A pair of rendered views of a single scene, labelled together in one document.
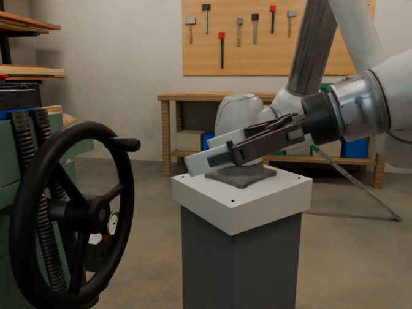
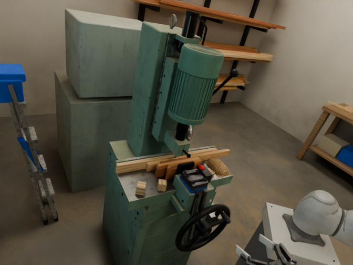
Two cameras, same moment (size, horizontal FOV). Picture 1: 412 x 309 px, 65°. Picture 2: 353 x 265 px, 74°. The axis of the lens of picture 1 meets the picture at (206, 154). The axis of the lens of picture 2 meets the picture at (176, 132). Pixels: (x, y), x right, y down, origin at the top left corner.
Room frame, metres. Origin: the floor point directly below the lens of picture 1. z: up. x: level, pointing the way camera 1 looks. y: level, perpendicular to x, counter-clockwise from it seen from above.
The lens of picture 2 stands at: (-0.22, -0.09, 1.67)
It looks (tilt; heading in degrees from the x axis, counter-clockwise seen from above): 30 degrees down; 40
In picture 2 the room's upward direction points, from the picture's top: 14 degrees clockwise
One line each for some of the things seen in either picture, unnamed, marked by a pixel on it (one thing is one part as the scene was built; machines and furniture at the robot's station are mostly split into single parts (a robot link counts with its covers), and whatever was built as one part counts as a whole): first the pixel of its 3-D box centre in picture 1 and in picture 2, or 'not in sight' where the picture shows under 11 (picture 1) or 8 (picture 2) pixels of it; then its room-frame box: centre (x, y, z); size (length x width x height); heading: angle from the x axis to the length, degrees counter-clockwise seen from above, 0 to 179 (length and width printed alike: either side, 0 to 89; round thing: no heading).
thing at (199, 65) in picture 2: not in sight; (194, 85); (0.55, 0.52, 1.35); 0.18 x 0.18 x 0.31
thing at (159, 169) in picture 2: not in sight; (177, 167); (0.53, 0.47, 0.93); 0.24 x 0.02 x 0.05; 166
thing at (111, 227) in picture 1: (108, 226); (219, 214); (0.76, 0.25, 0.65); 0.06 x 0.04 x 0.08; 166
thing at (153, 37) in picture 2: not in sight; (157, 97); (0.62, 0.80, 1.16); 0.22 x 0.22 x 0.72; 76
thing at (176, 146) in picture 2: not in sight; (176, 143); (0.56, 0.53, 1.03); 0.14 x 0.07 x 0.09; 76
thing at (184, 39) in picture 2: not in sight; (187, 32); (0.59, 0.65, 1.54); 0.08 x 0.08 x 0.17; 76
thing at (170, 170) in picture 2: not in sight; (184, 170); (0.54, 0.43, 0.93); 0.20 x 0.01 x 0.07; 166
